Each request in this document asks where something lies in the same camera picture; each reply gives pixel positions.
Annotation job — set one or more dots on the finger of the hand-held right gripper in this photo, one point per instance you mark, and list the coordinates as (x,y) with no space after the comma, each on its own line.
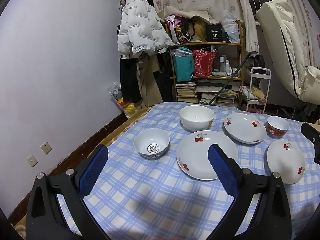
(311,136)

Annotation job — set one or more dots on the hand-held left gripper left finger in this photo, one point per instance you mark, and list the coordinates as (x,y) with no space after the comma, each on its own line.
(93,170)

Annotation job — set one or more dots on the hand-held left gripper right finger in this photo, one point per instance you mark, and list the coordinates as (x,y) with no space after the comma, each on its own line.
(222,170)

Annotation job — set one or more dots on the white cherry print plate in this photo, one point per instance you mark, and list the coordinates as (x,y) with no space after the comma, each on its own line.
(197,155)
(243,130)

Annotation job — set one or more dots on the small red bowl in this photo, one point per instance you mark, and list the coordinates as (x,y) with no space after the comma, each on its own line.
(277,126)

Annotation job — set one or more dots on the small cherry print plate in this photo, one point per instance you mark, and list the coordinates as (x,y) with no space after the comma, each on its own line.
(285,162)

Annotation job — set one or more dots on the large plain white bowl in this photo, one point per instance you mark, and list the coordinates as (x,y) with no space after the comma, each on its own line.
(196,117)

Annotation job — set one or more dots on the white bowl with red emblem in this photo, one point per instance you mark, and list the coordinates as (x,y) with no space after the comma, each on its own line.
(151,143)

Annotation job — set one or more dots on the blue checked tablecloth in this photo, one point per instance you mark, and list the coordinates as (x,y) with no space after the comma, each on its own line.
(150,192)

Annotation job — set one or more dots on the pile of magazines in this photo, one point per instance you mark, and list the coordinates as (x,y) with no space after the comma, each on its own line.
(225,97)

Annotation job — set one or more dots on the plastic bag with yellow packets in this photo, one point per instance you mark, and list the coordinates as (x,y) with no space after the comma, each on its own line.
(122,102)

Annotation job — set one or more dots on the white trolley cart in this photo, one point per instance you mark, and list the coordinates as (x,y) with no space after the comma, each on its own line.
(260,71)

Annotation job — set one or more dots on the stack of old books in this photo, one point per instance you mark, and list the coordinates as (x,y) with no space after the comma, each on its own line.
(185,92)

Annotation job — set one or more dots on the dark rod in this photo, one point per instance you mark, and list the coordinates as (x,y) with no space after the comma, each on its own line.
(230,80)

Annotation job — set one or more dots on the black backpack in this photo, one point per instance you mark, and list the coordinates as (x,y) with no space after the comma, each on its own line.
(256,61)

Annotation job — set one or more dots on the black pants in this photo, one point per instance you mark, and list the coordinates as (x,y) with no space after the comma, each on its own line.
(128,80)

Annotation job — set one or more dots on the white recliner chair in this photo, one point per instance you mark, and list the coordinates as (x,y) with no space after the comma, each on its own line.
(282,42)

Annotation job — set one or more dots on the white bottle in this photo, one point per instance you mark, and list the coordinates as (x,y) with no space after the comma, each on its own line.
(222,65)
(228,68)

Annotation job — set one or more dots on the beige coat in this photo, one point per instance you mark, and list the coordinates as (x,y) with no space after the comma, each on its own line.
(150,82)

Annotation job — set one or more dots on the black hanging garment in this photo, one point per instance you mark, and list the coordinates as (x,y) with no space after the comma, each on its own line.
(166,80)

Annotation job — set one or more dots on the red patterned bag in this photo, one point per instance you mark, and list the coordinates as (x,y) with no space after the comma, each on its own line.
(203,63)

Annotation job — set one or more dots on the teal bag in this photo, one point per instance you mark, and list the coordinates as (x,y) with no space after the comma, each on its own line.
(183,66)

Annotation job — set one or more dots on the wooden shelf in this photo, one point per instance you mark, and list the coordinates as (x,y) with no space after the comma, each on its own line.
(207,44)

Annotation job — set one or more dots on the clear plastic bag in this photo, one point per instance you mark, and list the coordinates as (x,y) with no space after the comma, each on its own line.
(231,27)

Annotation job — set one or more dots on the black box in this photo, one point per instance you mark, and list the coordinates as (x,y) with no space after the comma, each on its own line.
(214,33)

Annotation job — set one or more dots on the tan bag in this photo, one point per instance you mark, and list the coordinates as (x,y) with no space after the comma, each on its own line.
(200,30)

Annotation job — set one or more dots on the pink printed bag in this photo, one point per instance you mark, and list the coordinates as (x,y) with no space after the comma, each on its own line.
(178,30)

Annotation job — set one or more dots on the white puffer jacket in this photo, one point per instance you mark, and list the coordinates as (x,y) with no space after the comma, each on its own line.
(142,27)

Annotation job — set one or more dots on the cream cushion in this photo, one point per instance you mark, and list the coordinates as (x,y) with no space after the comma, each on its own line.
(190,13)

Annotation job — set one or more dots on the white wall socket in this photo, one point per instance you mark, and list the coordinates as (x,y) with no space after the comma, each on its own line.
(32,161)
(46,148)

